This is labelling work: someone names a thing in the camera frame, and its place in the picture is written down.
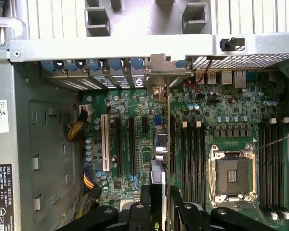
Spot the black RAM slot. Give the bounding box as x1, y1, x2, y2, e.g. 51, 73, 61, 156
278, 117, 289, 220
258, 122, 266, 212
271, 117, 279, 220
194, 121, 201, 203
200, 125, 207, 204
265, 121, 273, 214
187, 125, 194, 203
181, 121, 188, 202

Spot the long black expansion slot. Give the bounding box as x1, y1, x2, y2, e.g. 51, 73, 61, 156
128, 116, 137, 176
114, 115, 124, 176
170, 115, 177, 174

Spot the white PCI expansion slot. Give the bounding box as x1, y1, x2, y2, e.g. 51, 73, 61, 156
100, 114, 111, 172

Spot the labelled metal slot cover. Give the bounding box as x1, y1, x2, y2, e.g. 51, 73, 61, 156
131, 74, 147, 89
111, 75, 132, 90
91, 76, 114, 90

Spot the perforated metal slot cover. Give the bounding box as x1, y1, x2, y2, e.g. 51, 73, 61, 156
67, 76, 95, 91
47, 72, 75, 91

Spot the metal CPU socket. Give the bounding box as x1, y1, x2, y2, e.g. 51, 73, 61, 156
208, 143, 259, 209

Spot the green motherboard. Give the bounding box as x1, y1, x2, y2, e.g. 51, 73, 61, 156
79, 69, 289, 231

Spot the thin socket locking lever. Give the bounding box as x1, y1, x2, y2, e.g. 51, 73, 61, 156
254, 135, 289, 152

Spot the grey metal PC case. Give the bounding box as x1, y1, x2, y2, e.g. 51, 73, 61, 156
0, 18, 289, 231

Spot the black Dell rating label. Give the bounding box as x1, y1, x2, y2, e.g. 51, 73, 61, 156
0, 164, 14, 231

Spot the stacked USB port block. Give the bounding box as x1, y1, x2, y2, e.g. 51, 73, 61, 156
195, 71, 219, 85

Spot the silver ethernet port block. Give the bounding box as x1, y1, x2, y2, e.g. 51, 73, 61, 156
233, 69, 247, 89

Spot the white QR code label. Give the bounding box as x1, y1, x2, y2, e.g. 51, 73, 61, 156
0, 100, 10, 134

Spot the black case thumbscrew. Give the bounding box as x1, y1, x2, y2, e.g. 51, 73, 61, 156
220, 37, 246, 51

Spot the grey plastic parts rack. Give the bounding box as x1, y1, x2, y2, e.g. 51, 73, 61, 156
83, 0, 213, 37

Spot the blue data wire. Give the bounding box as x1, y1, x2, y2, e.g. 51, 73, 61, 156
131, 175, 142, 191

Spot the yellow purple wire bundle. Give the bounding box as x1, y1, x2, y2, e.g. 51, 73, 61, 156
73, 169, 102, 220

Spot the yellow black power wire bundle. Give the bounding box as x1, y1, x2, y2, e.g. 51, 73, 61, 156
66, 104, 92, 143

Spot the red black thin wire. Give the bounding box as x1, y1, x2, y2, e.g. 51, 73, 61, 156
183, 59, 213, 97

